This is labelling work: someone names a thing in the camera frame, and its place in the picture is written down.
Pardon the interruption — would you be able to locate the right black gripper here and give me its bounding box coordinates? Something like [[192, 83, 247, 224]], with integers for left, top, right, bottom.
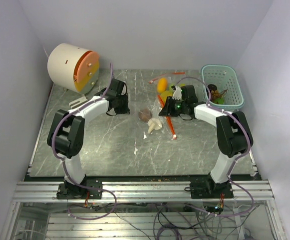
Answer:
[[159, 96, 187, 117]]

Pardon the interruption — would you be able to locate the fake longan bunch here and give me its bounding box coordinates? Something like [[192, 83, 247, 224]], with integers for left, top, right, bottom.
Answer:
[[211, 89, 228, 101]]

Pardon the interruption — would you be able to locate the fake dark purple fruit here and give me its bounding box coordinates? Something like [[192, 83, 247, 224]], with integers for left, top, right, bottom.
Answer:
[[207, 84, 218, 94]]

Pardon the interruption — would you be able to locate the fake brown mushroom cap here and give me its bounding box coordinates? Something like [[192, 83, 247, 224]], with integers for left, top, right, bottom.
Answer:
[[138, 108, 152, 123]]

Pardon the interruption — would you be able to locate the fake mushroom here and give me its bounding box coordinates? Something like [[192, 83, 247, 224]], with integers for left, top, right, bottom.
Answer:
[[147, 118, 162, 134]]

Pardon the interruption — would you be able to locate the clear zip bag red seal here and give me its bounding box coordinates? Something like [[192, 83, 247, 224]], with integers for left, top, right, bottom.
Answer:
[[136, 95, 177, 140]]

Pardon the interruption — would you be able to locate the teal plastic basket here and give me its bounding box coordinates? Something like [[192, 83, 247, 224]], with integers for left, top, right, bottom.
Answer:
[[200, 64, 244, 112]]

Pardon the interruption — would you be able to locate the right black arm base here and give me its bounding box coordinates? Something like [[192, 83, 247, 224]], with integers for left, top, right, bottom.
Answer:
[[184, 180, 234, 199]]

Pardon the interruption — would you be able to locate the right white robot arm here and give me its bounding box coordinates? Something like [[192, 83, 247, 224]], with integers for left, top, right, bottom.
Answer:
[[159, 85, 253, 198]]

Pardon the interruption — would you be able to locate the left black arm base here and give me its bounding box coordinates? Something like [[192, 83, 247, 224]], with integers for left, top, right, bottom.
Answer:
[[56, 179, 102, 200]]

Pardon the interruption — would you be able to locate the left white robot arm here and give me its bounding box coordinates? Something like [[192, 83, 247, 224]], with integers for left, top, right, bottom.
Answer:
[[47, 78, 130, 199]]

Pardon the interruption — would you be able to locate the fake yellow starfruit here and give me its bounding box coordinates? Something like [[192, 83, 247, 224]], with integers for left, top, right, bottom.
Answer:
[[159, 90, 173, 104]]

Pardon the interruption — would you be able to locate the fake orange mango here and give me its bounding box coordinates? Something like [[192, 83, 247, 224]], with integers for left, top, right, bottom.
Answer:
[[156, 77, 168, 94]]

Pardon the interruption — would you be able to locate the small white slotted block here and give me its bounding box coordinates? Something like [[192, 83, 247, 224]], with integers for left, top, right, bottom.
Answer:
[[69, 96, 88, 109]]

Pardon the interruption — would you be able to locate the white cylinder drawer unit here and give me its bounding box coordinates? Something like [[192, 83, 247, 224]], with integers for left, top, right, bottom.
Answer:
[[47, 43, 100, 95]]

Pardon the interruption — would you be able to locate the aluminium frame rail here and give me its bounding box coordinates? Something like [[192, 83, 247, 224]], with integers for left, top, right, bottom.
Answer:
[[12, 180, 275, 203]]

